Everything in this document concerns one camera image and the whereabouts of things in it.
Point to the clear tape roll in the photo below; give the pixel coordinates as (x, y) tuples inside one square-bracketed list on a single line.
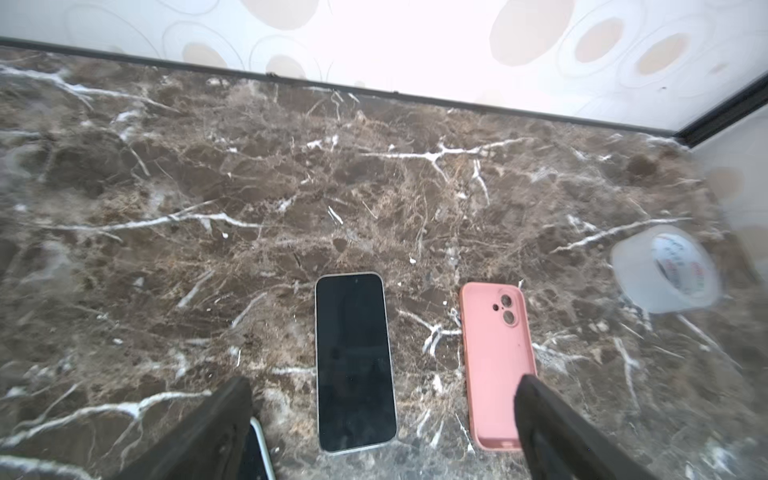
[(664, 270)]

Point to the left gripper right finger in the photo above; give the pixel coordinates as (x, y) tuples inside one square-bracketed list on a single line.
[(558, 443)]

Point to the pink phone case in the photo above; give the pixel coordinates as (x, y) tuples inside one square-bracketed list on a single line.
[(498, 352)]

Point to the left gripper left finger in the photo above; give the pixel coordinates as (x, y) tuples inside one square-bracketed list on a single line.
[(213, 442)]

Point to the phone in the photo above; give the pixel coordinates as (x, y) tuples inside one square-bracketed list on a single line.
[(255, 461), (355, 388)]

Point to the phone in clear case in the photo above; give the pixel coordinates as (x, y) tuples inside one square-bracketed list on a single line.
[(255, 461)]

